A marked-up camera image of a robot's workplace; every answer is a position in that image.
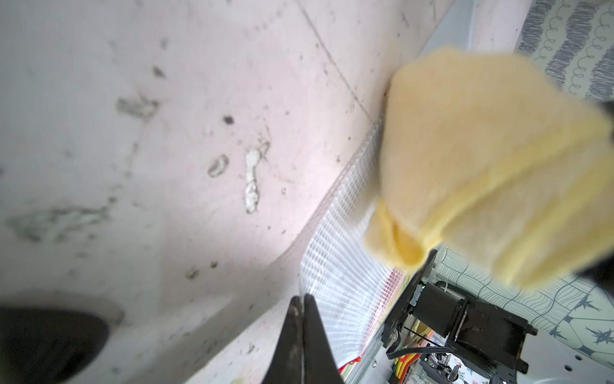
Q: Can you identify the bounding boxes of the clear mesh bag red zipper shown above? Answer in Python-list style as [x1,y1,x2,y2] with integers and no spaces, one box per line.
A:
[300,121,403,368]

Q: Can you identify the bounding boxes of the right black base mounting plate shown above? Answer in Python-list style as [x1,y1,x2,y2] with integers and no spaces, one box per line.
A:
[381,249,537,383]

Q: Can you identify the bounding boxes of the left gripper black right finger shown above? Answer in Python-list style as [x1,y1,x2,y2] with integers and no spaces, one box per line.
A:
[303,294,344,384]

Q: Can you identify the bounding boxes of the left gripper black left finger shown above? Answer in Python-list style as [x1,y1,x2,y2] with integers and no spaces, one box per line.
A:
[262,296,303,384]

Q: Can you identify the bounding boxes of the yellow microfiber cloth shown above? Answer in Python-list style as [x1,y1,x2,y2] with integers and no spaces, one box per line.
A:
[365,48,613,292]

